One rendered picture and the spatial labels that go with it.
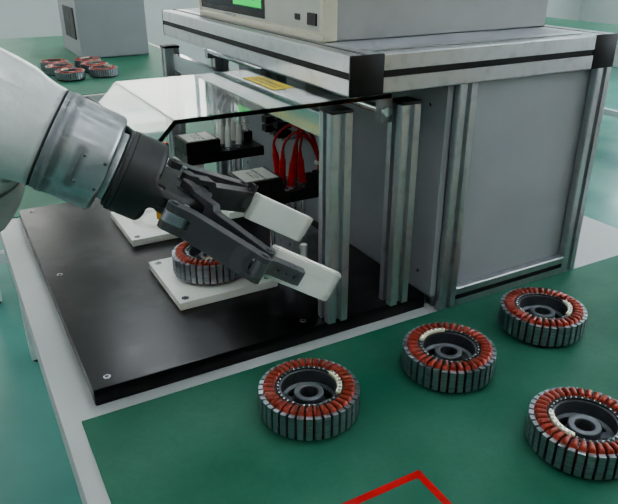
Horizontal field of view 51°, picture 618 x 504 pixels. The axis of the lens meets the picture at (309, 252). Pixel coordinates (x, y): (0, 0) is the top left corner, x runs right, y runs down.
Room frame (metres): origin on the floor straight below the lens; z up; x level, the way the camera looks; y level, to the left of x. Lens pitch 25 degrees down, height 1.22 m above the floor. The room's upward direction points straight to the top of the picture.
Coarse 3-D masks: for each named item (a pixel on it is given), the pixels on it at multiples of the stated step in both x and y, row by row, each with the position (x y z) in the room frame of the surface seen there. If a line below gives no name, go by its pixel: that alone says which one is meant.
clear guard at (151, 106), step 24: (216, 72) 0.93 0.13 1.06; (240, 72) 0.93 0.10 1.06; (264, 72) 0.93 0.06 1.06; (120, 96) 0.81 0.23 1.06; (144, 96) 0.77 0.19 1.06; (168, 96) 0.77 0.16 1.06; (192, 96) 0.77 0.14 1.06; (216, 96) 0.77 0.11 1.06; (240, 96) 0.77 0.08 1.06; (264, 96) 0.77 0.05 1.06; (288, 96) 0.77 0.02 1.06; (312, 96) 0.77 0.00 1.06; (336, 96) 0.77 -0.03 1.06; (384, 96) 0.78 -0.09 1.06; (144, 120) 0.71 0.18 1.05; (168, 120) 0.67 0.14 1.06; (192, 120) 0.67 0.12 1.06
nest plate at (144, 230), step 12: (120, 216) 1.10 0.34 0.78; (144, 216) 1.10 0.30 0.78; (156, 216) 1.10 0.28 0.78; (120, 228) 1.06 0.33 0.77; (132, 228) 1.04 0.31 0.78; (144, 228) 1.04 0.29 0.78; (156, 228) 1.04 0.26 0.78; (132, 240) 0.99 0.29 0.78; (144, 240) 1.00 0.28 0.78; (156, 240) 1.01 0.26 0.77
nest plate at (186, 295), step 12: (156, 264) 0.90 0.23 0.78; (168, 264) 0.90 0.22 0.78; (156, 276) 0.88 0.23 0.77; (168, 276) 0.86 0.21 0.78; (240, 276) 0.86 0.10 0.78; (168, 288) 0.83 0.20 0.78; (180, 288) 0.82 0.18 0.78; (192, 288) 0.82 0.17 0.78; (204, 288) 0.82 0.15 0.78; (216, 288) 0.82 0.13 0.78; (228, 288) 0.82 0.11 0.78; (240, 288) 0.83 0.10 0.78; (252, 288) 0.83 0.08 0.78; (264, 288) 0.84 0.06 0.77; (180, 300) 0.79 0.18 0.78; (192, 300) 0.79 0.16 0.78; (204, 300) 0.80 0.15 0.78; (216, 300) 0.81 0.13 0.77
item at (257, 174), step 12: (252, 168) 0.95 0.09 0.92; (264, 168) 0.95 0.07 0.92; (252, 180) 0.89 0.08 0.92; (264, 180) 0.89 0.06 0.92; (276, 180) 0.90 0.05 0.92; (264, 192) 0.89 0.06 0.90; (276, 192) 0.90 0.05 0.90; (288, 192) 0.91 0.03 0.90; (300, 192) 0.92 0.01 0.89; (312, 192) 0.93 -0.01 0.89; (288, 204) 0.97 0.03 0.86; (300, 204) 0.93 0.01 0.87; (228, 216) 0.87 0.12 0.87; (240, 216) 0.88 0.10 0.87
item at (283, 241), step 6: (312, 228) 0.94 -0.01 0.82; (276, 234) 0.96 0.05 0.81; (306, 234) 0.92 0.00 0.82; (312, 234) 0.92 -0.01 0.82; (276, 240) 0.96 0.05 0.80; (282, 240) 0.94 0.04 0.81; (288, 240) 0.92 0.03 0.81; (294, 240) 0.91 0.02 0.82; (306, 240) 0.92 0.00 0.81; (312, 240) 0.92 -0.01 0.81; (282, 246) 0.94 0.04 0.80; (288, 246) 0.92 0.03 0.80; (294, 246) 0.91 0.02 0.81; (312, 246) 0.92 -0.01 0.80; (294, 252) 0.91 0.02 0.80; (312, 252) 0.92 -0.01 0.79; (312, 258) 0.92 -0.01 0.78
